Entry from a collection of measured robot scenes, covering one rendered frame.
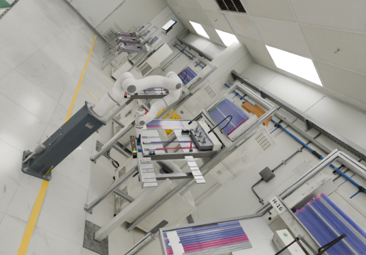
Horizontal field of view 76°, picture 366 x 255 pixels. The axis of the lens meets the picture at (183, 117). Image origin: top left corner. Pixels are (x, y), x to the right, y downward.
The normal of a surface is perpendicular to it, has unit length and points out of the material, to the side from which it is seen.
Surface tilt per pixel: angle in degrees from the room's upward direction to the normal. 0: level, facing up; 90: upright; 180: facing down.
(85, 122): 90
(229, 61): 90
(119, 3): 90
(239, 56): 90
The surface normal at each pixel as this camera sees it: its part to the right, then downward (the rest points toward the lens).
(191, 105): 0.27, 0.44
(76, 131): 0.40, 0.58
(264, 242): 0.12, -0.90
